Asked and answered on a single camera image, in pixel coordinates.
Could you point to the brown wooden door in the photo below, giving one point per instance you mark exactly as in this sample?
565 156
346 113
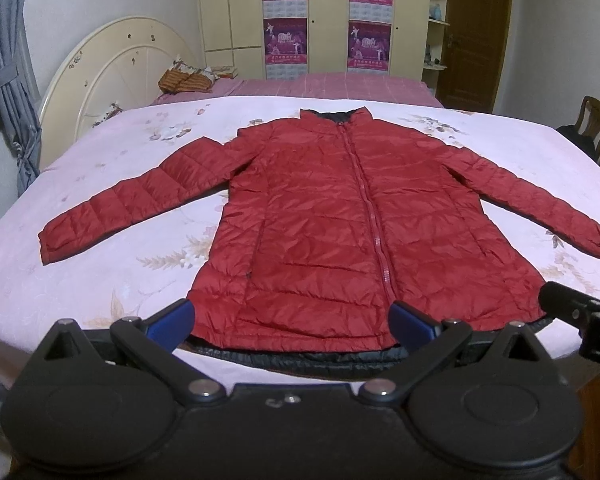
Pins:
473 53

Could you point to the orange patterned pillow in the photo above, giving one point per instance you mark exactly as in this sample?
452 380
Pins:
182 78

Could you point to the red down jacket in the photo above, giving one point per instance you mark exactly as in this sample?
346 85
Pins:
331 219

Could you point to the lower right purple poster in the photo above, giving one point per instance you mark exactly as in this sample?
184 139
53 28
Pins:
368 47

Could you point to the lower left purple poster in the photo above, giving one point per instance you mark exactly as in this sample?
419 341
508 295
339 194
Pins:
285 41

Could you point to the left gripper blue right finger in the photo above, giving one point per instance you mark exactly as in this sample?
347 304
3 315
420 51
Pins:
419 334

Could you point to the pink floral quilt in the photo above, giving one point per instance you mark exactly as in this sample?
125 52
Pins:
146 267

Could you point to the cream round headboard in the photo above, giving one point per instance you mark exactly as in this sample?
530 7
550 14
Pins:
118 65

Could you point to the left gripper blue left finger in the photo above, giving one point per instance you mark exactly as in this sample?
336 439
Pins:
167 328

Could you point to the pink checked bed sheet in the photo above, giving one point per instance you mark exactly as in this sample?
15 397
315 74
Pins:
331 86

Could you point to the cream wardrobe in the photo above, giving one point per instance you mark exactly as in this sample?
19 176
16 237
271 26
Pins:
232 35

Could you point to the wooden chair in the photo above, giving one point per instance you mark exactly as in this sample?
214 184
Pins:
585 132

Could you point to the grey blue curtain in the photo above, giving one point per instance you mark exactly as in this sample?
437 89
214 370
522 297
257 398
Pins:
17 111

